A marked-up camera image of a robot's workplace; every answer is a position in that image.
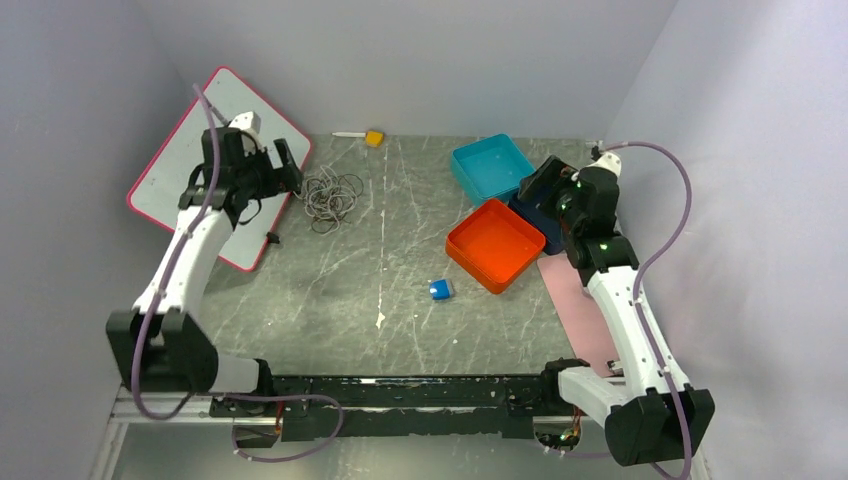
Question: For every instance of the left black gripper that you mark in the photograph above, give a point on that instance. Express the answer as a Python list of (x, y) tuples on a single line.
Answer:
[(280, 180)]

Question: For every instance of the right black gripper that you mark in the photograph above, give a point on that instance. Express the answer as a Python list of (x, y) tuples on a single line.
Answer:
[(551, 172)]

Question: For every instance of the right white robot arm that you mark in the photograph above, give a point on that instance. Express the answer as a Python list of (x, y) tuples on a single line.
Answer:
[(656, 415)]

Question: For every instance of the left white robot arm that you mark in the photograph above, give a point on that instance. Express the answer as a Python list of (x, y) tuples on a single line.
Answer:
[(158, 343)]

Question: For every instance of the navy plastic box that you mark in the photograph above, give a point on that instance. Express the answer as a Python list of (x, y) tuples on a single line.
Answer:
[(530, 212)]

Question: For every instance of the teal plastic box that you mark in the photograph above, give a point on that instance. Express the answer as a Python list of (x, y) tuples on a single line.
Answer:
[(491, 168)]

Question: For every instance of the orange plastic box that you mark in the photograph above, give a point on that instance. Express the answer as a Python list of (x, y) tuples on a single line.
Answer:
[(494, 245)]

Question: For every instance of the yellow small block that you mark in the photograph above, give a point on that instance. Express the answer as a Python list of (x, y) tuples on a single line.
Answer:
[(373, 138)]

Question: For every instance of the pink mat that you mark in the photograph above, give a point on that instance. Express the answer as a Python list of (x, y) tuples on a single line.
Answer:
[(581, 318)]

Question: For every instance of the blue white small block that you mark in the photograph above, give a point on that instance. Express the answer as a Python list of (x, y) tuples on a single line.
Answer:
[(441, 289)]

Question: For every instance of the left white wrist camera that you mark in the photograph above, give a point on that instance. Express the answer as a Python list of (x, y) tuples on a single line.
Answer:
[(248, 122)]

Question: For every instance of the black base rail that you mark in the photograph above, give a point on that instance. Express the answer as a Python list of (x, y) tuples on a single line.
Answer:
[(512, 406)]

